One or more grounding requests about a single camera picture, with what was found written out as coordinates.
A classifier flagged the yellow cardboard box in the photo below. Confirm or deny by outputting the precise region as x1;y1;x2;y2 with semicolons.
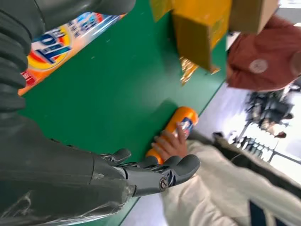
150;0;232;74

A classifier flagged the metal frame stand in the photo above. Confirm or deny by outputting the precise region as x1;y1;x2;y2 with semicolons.
228;130;301;166

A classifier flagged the brown cardboard box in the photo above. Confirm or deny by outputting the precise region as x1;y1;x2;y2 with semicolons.
229;0;280;35

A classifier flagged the ribbed grey right arm sleeve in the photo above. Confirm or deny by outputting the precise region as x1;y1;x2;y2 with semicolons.
0;9;32;115

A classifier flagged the gold foil wrapper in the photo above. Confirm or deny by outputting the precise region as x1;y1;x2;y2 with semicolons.
180;56;220;86

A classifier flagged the orange white detergent box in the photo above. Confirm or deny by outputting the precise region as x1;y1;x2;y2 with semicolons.
18;12;127;96

